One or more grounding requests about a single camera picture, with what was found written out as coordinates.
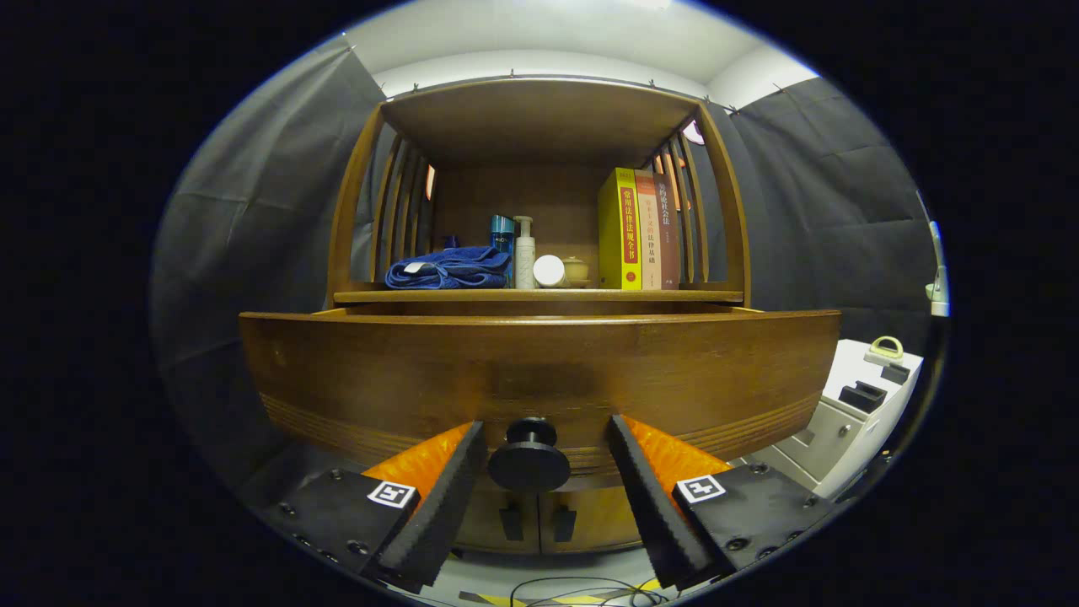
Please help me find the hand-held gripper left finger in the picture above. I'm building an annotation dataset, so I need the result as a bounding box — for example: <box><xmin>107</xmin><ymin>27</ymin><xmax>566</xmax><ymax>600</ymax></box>
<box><xmin>257</xmin><ymin>420</ymin><xmax>490</xmax><ymax>594</ymax></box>

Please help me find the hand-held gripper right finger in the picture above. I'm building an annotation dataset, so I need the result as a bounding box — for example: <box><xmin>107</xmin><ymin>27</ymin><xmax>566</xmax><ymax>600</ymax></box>
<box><xmin>607</xmin><ymin>413</ymin><xmax>835</xmax><ymax>591</ymax></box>

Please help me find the wooden drawer with black knob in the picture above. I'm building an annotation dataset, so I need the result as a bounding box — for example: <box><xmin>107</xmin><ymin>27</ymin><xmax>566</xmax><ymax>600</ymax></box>
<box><xmin>239</xmin><ymin>305</ymin><xmax>842</xmax><ymax>494</ymax></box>

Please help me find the wooden cabinet door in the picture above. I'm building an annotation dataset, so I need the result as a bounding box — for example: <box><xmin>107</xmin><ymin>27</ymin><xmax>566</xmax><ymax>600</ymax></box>
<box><xmin>455</xmin><ymin>489</ymin><xmax>540</xmax><ymax>555</ymax></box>
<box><xmin>539</xmin><ymin>485</ymin><xmax>646</xmax><ymax>553</ymax></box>

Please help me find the white side cabinet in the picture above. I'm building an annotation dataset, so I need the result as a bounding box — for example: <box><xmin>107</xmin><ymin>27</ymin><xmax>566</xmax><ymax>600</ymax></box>
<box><xmin>742</xmin><ymin>339</ymin><xmax>924</xmax><ymax>500</ymax></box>

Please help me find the wooden cabinet countertop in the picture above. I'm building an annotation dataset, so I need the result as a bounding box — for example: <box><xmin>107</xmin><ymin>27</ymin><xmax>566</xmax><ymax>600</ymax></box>
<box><xmin>333</xmin><ymin>282</ymin><xmax>745</xmax><ymax>306</ymax></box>

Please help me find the large black block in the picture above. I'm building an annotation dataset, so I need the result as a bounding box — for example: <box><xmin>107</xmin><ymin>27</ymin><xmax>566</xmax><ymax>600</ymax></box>
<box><xmin>839</xmin><ymin>381</ymin><xmax>888</xmax><ymax>414</ymax></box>

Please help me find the blue folded towel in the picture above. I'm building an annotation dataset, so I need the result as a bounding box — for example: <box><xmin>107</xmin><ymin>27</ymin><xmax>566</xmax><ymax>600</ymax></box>
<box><xmin>385</xmin><ymin>246</ymin><xmax>513</xmax><ymax>291</ymax></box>

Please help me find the white pump bottle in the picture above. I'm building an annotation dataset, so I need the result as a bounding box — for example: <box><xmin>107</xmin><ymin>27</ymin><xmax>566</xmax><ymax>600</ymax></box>
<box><xmin>513</xmin><ymin>216</ymin><xmax>537</xmax><ymax>290</ymax></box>

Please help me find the beige orange book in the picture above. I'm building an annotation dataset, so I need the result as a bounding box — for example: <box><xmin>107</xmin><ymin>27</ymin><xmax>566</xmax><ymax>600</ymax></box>
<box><xmin>634</xmin><ymin>169</ymin><xmax>663</xmax><ymax>291</ymax></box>

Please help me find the brown book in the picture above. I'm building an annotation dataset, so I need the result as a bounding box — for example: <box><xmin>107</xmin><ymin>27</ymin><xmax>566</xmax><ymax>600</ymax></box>
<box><xmin>653</xmin><ymin>174</ymin><xmax>682</xmax><ymax>290</ymax></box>

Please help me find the yellow book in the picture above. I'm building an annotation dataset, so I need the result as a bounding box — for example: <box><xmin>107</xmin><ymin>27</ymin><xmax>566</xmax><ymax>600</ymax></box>
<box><xmin>598</xmin><ymin>167</ymin><xmax>643</xmax><ymax>291</ymax></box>

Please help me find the black backdrop cloth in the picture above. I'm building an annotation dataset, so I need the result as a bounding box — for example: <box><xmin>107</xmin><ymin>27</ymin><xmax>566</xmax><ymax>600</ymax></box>
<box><xmin>152</xmin><ymin>38</ymin><xmax>937</xmax><ymax>507</ymax></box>

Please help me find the white stand device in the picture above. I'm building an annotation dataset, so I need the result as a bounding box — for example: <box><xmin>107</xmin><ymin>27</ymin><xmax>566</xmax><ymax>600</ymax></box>
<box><xmin>925</xmin><ymin>221</ymin><xmax>951</xmax><ymax>318</ymax></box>

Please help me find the black floor cable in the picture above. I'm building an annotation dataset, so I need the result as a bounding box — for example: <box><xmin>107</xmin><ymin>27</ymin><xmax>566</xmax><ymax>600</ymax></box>
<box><xmin>510</xmin><ymin>577</ymin><xmax>671</xmax><ymax>607</ymax></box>

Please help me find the wooden cabinet frame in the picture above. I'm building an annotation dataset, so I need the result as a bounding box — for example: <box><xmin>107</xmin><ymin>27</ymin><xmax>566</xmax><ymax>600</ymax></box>
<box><xmin>326</xmin><ymin>78</ymin><xmax>753</xmax><ymax>557</ymax></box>

